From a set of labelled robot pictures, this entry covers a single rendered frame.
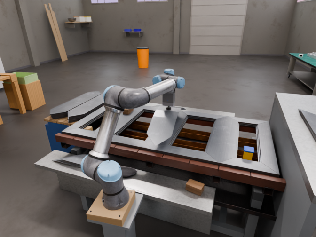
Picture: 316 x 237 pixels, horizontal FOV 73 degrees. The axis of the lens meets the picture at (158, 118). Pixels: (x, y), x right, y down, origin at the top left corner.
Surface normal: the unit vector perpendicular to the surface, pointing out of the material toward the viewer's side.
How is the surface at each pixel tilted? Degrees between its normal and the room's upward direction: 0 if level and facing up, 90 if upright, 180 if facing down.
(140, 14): 90
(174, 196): 0
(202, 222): 90
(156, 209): 90
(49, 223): 0
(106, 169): 7
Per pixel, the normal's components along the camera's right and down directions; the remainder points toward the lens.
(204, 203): -0.01, -0.91
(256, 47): -0.25, 0.40
